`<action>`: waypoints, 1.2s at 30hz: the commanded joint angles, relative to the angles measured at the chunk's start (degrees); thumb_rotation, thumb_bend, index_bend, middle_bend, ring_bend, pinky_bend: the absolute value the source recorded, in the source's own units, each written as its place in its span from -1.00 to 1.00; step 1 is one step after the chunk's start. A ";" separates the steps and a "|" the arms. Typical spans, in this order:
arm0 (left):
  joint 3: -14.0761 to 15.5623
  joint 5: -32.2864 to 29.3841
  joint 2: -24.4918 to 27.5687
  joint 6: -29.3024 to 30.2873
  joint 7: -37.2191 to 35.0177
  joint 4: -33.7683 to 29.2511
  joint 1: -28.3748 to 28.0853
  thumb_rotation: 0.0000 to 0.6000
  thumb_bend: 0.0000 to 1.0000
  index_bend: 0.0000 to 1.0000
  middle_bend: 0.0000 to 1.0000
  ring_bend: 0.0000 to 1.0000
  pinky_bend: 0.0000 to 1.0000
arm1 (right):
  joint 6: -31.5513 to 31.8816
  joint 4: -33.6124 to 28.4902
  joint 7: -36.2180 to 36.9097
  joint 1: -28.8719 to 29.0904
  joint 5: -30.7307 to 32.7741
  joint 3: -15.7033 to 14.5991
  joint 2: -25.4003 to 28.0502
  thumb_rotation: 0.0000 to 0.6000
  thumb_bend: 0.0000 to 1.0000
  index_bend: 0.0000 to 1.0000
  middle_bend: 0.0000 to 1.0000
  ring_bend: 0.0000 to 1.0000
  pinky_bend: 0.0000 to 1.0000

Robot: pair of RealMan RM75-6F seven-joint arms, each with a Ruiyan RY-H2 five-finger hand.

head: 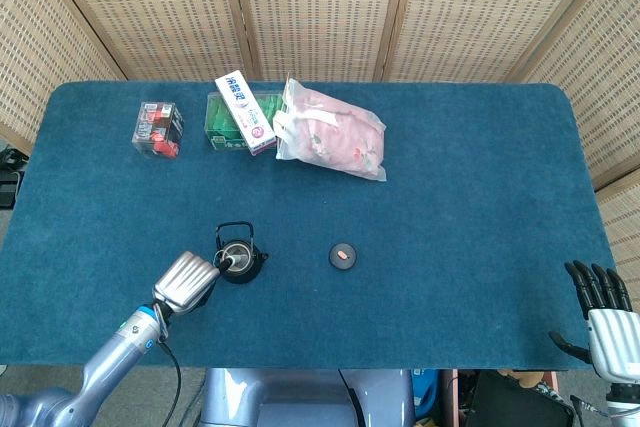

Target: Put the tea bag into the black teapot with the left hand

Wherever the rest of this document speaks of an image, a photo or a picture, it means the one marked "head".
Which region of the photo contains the white toothpaste box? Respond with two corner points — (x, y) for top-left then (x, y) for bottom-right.
(214, 68), (278, 157)

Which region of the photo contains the green box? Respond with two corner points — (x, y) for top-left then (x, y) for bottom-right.
(204, 90), (285, 152)

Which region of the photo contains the plastic bag with pink cloth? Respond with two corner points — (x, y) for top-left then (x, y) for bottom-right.
(273, 77), (389, 184)

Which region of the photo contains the clear box with red-black items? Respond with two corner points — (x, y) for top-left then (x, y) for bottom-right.
(131, 100), (186, 160)

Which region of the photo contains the black teapot with handle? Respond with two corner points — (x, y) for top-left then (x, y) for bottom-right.
(215, 220), (270, 285)

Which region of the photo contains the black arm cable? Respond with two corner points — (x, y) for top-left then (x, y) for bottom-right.
(157, 339), (182, 427)

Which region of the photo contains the blue printed package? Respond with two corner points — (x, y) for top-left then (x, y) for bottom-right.
(412, 369), (441, 421)

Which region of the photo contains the black flat case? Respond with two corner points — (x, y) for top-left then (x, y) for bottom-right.
(464, 370), (574, 427)

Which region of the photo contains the black floor equipment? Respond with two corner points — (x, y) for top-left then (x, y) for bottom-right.
(0, 146), (26, 208)

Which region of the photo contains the black lid with orange knob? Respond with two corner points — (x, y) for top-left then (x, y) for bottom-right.
(328, 242), (358, 272)

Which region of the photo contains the blue table cloth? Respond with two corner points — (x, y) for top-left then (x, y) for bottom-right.
(0, 80), (619, 371)

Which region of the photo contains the left silver-black robot hand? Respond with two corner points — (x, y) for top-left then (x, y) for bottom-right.
(152, 250), (240, 317)

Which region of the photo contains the blue-grey robot torso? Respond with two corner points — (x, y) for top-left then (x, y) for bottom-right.
(199, 368), (416, 427)

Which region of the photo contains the right silver-black robot hand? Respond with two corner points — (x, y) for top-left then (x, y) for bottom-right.
(548, 260), (640, 382)

